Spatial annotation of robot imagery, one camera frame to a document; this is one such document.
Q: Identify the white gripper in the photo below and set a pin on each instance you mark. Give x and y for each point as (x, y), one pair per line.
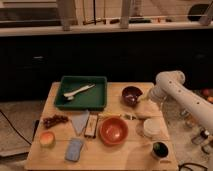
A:
(156, 94)

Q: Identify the dark maroon bowl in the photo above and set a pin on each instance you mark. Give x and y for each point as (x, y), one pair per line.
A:
(130, 95)

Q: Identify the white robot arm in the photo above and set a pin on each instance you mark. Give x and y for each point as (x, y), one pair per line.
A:
(171, 83)

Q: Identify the green plastic tray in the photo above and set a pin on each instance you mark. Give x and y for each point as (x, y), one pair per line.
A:
(94, 98)

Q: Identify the white lidded cup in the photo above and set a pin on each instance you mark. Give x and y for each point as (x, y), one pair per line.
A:
(151, 128)

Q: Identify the orange bowl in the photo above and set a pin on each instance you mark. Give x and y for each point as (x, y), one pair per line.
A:
(113, 131)

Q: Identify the black mug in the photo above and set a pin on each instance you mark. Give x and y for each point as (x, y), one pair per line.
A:
(159, 150)

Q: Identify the small rectangular box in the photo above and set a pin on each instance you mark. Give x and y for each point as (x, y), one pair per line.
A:
(90, 130)

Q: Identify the blue sponge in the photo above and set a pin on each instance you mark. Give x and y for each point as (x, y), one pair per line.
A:
(73, 150)

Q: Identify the bunch of red grapes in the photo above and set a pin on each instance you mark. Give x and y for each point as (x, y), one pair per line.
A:
(49, 122)

